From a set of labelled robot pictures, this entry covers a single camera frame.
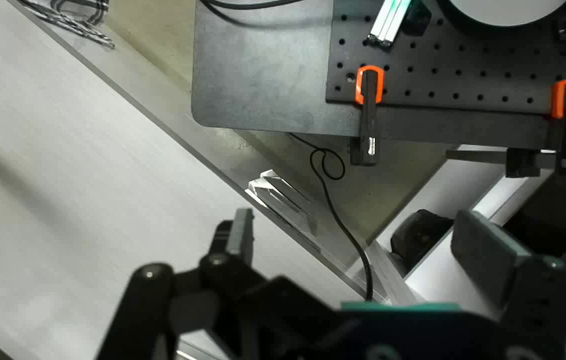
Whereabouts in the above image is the black round knob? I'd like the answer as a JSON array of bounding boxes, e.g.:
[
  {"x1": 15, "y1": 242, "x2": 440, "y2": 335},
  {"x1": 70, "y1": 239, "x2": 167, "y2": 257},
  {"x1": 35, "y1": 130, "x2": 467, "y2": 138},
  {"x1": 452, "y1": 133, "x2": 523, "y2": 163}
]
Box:
[{"x1": 389, "y1": 209, "x2": 455, "y2": 271}]

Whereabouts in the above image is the black power cable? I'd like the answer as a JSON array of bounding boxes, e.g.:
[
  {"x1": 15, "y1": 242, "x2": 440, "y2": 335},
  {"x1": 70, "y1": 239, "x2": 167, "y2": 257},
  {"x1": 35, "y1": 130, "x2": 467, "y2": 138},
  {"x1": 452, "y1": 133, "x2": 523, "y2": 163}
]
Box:
[{"x1": 285, "y1": 130, "x2": 376, "y2": 304}]

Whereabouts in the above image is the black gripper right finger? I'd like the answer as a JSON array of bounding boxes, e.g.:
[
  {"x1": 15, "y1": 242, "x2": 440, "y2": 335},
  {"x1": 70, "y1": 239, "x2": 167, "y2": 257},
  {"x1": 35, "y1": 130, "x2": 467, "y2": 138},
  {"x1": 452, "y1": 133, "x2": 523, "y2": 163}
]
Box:
[{"x1": 450, "y1": 209, "x2": 566, "y2": 360}]

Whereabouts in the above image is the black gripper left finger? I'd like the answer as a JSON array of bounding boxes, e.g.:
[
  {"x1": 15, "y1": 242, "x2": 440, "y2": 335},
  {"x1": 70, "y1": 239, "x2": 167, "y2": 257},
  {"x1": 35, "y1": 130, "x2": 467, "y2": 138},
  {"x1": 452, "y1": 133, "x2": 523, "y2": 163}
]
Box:
[{"x1": 93, "y1": 207, "x2": 345, "y2": 360}]

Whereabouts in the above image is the steel drawer handle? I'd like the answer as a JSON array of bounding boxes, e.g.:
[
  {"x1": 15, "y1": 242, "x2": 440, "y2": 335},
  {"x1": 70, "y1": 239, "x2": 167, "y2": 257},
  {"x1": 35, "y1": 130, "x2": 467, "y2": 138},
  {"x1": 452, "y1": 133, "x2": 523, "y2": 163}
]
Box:
[{"x1": 243, "y1": 168, "x2": 324, "y2": 254}]

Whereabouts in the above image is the aluminium extrusion bar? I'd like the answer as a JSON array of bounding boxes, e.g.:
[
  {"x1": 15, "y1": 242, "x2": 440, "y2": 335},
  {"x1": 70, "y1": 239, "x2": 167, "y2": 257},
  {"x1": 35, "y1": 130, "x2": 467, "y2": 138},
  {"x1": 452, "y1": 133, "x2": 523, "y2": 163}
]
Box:
[{"x1": 366, "y1": 0, "x2": 409, "y2": 51}]

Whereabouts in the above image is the black perforated pegboard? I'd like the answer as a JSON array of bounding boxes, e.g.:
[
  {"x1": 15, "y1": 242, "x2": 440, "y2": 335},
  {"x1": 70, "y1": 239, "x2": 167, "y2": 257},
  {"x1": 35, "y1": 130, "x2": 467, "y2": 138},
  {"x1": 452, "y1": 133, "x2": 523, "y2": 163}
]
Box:
[{"x1": 324, "y1": 0, "x2": 566, "y2": 114}]

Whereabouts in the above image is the metal wire rack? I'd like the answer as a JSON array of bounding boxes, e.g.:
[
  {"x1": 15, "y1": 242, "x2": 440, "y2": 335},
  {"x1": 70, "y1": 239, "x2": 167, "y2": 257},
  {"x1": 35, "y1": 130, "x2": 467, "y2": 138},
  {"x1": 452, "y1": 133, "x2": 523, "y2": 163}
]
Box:
[{"x1": 24, "y1": 0, "x2": 118, "y2": 51}]

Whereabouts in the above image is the dark metal cart top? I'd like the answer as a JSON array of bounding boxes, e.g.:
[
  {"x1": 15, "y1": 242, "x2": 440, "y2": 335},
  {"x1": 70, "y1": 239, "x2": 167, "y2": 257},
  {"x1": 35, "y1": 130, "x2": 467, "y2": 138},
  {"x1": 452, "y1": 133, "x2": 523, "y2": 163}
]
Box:
[{"x1": 190, "y1": 0, "x2": 566, "y2": 152}]

